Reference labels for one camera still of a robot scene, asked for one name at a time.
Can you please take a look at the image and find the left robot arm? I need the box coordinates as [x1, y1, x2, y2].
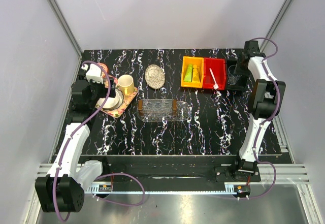
[35, 78, 115, 213]

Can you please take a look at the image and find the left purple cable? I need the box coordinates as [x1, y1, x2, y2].
[52, 60, 145, 223]

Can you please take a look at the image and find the yellow toothpaste tube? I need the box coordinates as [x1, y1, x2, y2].
[192, 65, 201, 83]

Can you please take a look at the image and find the orange patterned bowl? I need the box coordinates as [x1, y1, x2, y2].
[98, 63, 108, 78]

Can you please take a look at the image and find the clear acrylic tray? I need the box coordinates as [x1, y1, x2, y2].
[137, 100, 190, 122]

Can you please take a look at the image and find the yellow mug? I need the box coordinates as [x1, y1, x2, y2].
[117, 74, 135, 96]

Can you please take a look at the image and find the yellow bin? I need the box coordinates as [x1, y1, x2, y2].
[181, 56, 204, 88]

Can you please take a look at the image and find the white scalloped bowl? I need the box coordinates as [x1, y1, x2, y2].
[102, 89, 123, 110]

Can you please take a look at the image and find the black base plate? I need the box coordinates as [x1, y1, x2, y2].
[78, 155, 261, 184]

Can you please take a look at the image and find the clear toothbrush holder rack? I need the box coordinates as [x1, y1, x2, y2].
[138, 99, 177, 117]

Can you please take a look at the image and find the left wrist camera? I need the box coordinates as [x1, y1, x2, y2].
[81, 63, 104, 84]

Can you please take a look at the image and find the green toothpaste tube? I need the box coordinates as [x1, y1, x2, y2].
[183, 64, 193, 83]

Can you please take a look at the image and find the clear glass tumbler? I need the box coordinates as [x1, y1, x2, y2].
[227, 65, 242, 86]

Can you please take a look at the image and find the black bin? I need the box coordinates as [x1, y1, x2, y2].
[225, 60, 248, 91]

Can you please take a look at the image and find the speckled saucer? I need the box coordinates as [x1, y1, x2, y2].
[145, 65, 165, 89]

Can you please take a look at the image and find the floral serving tray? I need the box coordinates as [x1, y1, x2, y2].
[101, 75, 139, 118]

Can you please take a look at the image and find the red bin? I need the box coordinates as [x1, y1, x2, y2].
[203, 58, 226, 90]

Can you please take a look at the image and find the aluminium rail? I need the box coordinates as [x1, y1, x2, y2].
[37, 164, 310, 195]

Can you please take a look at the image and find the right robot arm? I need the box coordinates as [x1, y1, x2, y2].
[231, 37, 286, 181]

